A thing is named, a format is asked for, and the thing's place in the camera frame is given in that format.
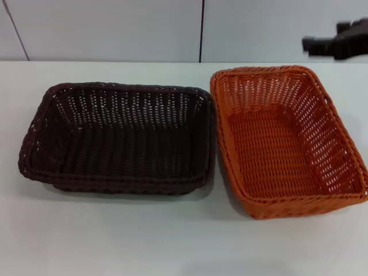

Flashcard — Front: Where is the dark brown wicker basket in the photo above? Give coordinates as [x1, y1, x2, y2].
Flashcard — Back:
[19, 81, 215, 197]

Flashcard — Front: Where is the orange yellow wicker basket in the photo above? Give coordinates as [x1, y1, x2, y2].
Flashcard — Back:
[209, 65, 368, 221]

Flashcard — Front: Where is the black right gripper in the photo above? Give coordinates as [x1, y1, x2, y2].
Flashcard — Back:
[301, 18, 368, 62]

